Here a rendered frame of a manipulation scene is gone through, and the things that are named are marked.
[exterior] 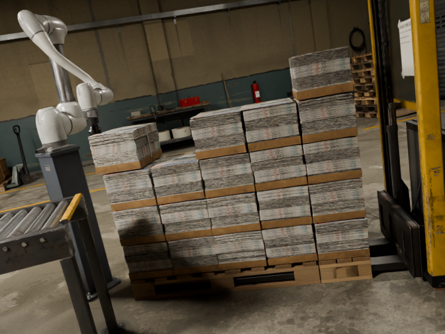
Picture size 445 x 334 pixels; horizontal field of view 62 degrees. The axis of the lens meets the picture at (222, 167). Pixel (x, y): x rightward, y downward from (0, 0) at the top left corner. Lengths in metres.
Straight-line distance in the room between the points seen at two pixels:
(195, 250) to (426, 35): 1.62
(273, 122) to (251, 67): 7.30
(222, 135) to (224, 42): 7.19
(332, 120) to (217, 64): 7.17
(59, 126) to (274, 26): 7.62
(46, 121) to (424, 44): 2.10
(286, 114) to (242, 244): 0.79
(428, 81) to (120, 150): 1.61
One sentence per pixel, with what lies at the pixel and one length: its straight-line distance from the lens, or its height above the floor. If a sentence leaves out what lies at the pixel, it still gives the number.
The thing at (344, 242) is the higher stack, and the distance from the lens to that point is 2.25.
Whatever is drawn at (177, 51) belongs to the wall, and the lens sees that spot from 8.95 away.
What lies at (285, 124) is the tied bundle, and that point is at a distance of 2.04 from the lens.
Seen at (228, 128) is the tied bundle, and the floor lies 0.98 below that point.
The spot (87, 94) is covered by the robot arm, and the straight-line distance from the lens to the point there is 2.42.
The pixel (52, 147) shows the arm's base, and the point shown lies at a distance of 2.57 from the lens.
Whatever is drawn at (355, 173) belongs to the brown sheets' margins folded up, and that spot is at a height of 0.63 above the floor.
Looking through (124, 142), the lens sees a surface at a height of 1.00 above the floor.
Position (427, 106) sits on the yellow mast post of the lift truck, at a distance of 1.96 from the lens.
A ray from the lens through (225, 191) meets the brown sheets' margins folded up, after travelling 2.13.
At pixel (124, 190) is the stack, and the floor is 0.72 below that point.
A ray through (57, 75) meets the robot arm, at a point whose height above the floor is 1.46.
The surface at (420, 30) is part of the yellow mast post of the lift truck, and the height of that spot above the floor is 1.29.
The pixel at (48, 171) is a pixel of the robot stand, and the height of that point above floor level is 0.88.
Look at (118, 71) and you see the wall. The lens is 8.84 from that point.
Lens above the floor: 1.22
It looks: 12 degrees down
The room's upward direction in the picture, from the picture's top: 10 degrees counter-clockwise
